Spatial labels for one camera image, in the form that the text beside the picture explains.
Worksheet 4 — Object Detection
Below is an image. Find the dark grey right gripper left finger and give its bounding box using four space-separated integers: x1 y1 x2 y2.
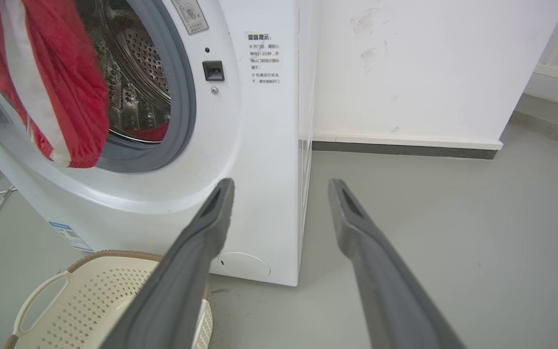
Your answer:
101 178 235 349

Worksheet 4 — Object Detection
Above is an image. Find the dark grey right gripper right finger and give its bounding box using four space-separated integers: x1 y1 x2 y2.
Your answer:
328 178 465 349

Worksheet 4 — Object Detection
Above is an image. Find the red and white garment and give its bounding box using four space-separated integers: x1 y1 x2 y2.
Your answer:
0 0 110 169

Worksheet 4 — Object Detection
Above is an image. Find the cream perforated laundry basket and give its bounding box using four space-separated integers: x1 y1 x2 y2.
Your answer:
4 250 213 349

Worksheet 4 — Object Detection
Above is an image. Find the white front-load washing machine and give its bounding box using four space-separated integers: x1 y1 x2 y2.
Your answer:
0 0 318 287

